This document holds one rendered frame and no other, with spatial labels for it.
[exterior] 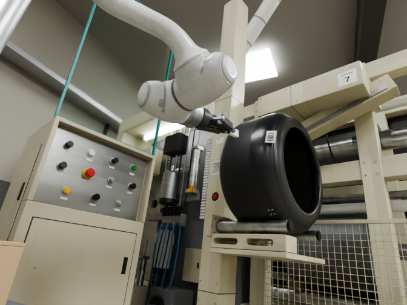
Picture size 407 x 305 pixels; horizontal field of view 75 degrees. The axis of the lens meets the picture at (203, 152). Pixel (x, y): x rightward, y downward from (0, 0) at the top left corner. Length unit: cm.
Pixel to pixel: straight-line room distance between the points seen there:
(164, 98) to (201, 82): 13
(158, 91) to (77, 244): 79
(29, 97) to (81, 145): 231
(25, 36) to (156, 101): 320
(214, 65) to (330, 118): 112
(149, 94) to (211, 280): 91
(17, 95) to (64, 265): 258
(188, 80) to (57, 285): 95
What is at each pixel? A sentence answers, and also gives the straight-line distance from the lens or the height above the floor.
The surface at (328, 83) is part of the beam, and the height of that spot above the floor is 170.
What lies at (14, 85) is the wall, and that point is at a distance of 359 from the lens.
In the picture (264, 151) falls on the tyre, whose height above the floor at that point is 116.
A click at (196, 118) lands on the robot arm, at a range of 84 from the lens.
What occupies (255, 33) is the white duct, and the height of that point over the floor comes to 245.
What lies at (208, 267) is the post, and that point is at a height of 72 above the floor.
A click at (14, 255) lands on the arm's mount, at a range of 48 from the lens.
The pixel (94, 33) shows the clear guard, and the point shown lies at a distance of 163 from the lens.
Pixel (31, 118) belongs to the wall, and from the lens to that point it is 360.
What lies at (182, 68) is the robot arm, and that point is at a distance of 68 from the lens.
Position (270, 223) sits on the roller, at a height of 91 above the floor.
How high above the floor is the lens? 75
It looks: 22 degrees up
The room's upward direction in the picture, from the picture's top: 6 degrees clockwise
